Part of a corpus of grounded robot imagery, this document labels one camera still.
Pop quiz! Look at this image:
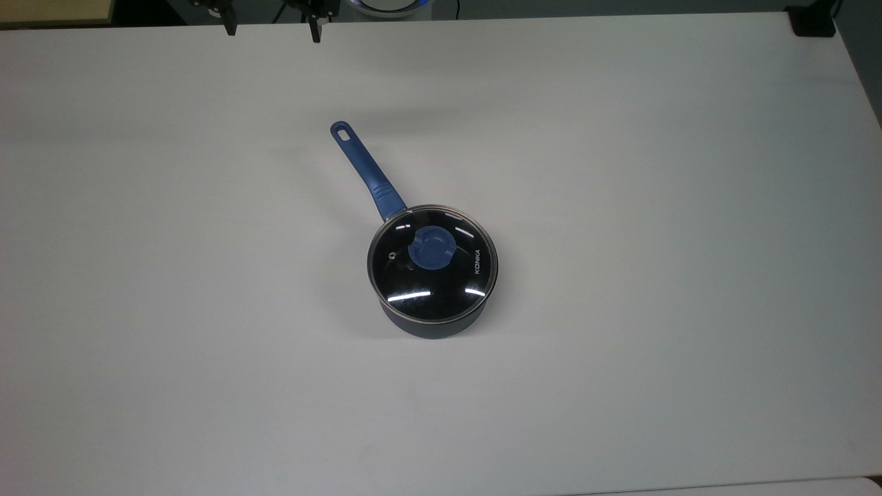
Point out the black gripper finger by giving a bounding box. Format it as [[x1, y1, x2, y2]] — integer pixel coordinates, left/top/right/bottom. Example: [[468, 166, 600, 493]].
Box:
[[288, 0, 340, 44], [192, 0, 238, 37]]

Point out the glass lid with blue knob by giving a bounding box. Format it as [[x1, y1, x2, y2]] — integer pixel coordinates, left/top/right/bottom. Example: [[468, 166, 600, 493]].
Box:
[[367, 205, 499, 324]]

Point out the wooden board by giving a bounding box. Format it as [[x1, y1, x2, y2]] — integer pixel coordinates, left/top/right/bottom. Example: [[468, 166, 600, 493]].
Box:
[[0, 0, 115, 29]]

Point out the black table clamp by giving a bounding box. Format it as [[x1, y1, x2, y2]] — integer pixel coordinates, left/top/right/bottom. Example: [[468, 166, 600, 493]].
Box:
[[785, 0, 840, 39]]

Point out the white robot base blue ring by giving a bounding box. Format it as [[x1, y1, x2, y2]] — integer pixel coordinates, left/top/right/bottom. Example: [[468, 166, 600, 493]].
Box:
[[347, 0, 436, 19]]

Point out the dark saucepan with blue handle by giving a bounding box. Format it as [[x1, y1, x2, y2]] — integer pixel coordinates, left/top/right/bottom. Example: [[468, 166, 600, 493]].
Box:
[[330, 121, 499, 340]]

